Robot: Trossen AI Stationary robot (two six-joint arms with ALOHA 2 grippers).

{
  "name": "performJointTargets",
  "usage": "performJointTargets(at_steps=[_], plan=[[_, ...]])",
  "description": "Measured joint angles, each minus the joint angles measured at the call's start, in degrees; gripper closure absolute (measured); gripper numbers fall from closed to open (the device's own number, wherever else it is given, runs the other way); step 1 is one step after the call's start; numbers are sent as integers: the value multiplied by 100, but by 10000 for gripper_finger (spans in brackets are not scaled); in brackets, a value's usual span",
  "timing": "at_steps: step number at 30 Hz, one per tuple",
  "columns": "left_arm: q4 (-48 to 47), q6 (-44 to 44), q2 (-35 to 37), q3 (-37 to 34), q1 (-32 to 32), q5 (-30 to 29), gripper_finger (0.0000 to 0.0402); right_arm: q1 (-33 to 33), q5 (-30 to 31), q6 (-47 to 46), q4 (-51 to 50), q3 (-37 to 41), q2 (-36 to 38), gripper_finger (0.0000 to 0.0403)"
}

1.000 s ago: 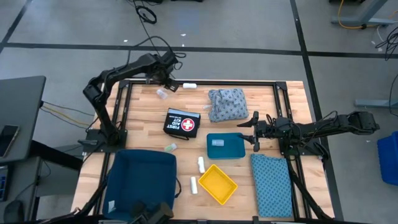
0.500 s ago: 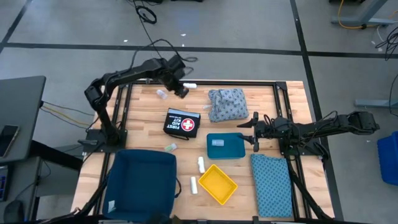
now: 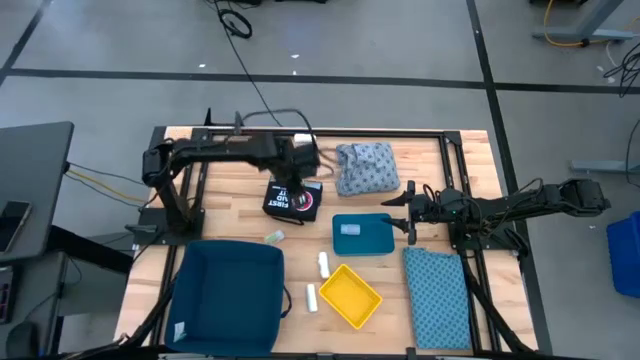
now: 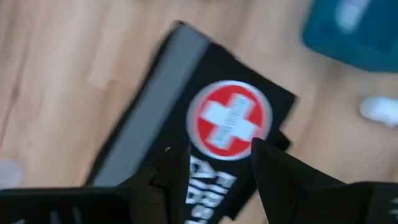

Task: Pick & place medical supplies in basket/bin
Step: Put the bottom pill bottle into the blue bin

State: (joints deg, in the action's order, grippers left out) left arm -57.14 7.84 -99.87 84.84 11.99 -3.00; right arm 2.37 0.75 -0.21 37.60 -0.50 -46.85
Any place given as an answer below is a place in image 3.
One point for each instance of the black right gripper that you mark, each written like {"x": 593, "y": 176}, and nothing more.
{"x": 440, "y": 207}

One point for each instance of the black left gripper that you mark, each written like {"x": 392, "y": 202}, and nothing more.
{"x": 292, "y": 167}

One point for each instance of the black first aid kit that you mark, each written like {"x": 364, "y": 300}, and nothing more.
{"x": 280, "y": 205}

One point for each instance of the grey square-patterned gown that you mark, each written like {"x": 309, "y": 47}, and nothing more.
{"x": 367, "y": 170}

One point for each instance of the small white tube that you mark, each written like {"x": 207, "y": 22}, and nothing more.
{"x": 324, "y": 265}

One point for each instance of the blue dotted cloth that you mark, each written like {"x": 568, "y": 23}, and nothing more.
{"x": 437, "y": 300}

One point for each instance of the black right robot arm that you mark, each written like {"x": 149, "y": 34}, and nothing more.
{"x": 550, "y": 197}

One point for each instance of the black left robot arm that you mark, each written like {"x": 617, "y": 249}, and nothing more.
{"x": 225, "y": 147}

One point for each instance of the teal plastic bin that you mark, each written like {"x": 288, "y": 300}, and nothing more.
{"x": 370, "y": 242}

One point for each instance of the yellow slotted plastic basket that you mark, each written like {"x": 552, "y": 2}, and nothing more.
{"x": 350, "y": 297}

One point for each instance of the navy fabric storage basket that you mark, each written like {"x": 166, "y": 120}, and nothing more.
{"x": 227, "y": 300}

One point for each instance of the small clear green vial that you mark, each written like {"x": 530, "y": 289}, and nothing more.
{"x": 274, "y": 237}

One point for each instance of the small white bottle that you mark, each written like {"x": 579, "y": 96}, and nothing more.
{"x": 312, "y": 297}

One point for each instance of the blue plastic tote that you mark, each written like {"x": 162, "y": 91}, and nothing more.
{"x": 625, "y": 255}

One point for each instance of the black aluminium table frame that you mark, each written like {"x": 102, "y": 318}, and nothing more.
{"x": 452, "y": 160}

